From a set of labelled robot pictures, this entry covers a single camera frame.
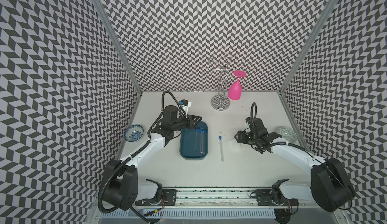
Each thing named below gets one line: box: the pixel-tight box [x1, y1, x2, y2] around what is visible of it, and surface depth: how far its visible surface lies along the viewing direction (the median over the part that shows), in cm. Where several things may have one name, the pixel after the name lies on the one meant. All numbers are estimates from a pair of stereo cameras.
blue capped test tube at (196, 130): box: [194, 128, 199, 153], surface depth 95 cm
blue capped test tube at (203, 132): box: [202, 129, 206, 155], surface depth 95 cm
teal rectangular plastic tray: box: [179, 121, 209, 160], surface depth 93 cm
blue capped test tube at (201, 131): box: [200, 128, 204, 154], surface depth 93 cm
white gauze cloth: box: [226, 138, 242, 151], surface depth 90 cm
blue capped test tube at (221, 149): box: [218, 135, 225, 163], surface depth 91 cm
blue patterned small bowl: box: [123, 124, 145, 142], surface depth 95 cm
